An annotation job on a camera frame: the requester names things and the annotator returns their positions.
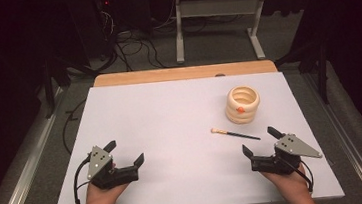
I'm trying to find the white board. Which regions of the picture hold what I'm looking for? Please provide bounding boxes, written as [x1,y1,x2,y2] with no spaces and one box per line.
[40,63,346,204]

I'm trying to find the left hand-held gripper black cable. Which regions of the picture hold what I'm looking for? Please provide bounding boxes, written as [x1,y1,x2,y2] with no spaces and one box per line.
[70,155,96,204]

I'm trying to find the wooden table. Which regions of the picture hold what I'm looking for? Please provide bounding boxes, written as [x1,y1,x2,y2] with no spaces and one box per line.
[92,57,279,90]

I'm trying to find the hand-held gripper black cable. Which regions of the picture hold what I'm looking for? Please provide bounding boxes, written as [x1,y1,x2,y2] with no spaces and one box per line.
[284,154,315,195]
[70,155,96,204]

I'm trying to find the person's left hand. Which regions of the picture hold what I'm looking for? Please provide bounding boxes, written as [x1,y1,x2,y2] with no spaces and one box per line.
[81,179,132,204]

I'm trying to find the black floor cable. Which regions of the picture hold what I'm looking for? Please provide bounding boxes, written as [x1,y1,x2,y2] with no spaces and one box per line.
[58,98,93,156]

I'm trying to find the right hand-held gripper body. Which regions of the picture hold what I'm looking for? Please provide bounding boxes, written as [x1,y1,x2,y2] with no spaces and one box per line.
[248,130,324,179]

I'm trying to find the black stand leg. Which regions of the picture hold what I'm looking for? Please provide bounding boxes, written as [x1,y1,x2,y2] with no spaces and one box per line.
[272,38,335,110]
[39,56,75,120]

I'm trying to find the right hand-held gripper black cable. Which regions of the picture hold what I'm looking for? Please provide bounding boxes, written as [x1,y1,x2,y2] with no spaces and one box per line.
[284,154,315,195]

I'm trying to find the dark computer case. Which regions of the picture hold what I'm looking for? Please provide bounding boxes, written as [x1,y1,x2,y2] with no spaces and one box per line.
[67,0,156,64]

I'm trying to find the person's right hand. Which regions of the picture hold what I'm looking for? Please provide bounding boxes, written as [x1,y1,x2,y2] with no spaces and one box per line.
[260,163,312,204]

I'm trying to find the metal floor rail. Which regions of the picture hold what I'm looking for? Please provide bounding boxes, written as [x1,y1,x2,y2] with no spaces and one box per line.
[301,68,362,204]
[0,86,79,204]

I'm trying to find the cream ribbed round holder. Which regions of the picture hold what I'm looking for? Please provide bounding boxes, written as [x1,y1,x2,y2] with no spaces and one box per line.
[223,83,263,127]

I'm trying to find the white metal desk frame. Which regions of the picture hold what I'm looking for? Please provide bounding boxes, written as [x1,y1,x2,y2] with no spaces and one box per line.
[170,0,319,68]

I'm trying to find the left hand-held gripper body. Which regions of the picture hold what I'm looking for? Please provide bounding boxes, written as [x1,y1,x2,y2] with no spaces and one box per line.
[83,142,141,192]

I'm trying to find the black-handled makeup brush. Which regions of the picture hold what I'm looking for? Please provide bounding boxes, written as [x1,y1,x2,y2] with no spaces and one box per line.
[210,123,262,145]

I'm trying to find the tangle of black floor cables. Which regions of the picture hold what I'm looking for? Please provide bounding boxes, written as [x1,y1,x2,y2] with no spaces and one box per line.
[94,1,180,76]

